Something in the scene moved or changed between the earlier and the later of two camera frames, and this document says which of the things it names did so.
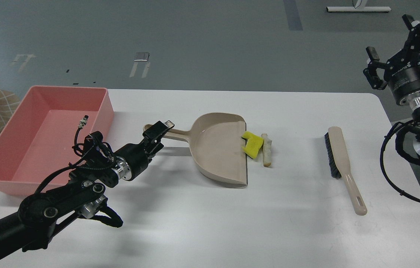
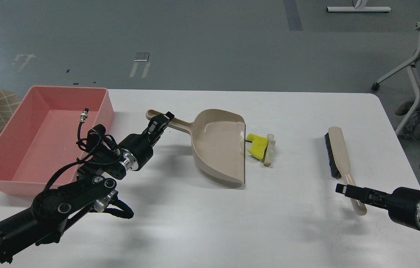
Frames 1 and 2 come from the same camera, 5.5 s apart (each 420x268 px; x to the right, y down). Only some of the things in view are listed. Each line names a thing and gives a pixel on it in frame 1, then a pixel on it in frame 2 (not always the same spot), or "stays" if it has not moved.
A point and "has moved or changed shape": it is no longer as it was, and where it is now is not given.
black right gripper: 411,76 to 409,206
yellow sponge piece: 253,144 has moved or changed shape
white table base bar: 365,9 stays
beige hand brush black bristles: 339,169 stays
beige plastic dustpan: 216,140 has moved or changed shape
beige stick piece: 266,150 has moved or changed shape
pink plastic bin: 48,123 stays
